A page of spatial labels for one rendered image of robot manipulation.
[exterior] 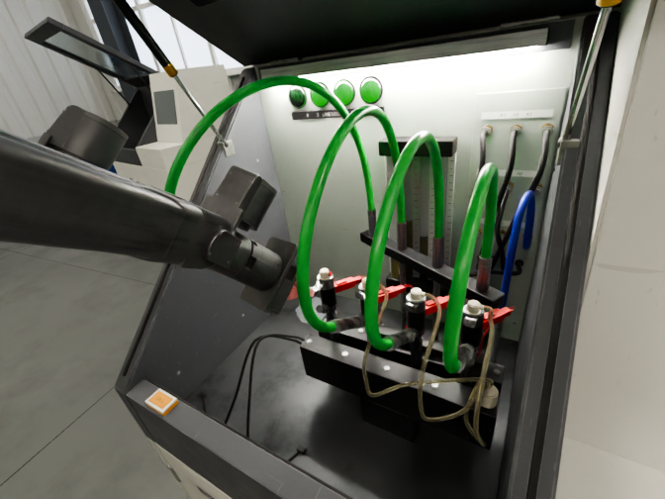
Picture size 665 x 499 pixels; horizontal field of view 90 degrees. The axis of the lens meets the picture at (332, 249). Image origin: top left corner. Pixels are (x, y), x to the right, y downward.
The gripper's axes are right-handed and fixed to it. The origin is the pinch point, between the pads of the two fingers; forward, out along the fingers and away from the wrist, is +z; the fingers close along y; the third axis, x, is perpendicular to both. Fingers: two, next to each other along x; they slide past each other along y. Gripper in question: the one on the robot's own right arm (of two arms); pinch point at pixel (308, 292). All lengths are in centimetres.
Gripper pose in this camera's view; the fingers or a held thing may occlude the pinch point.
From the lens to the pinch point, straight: 54.3
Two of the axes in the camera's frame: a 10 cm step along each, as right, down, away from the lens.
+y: 4.2, -8.9, 1.7
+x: -7.0, -2.0, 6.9
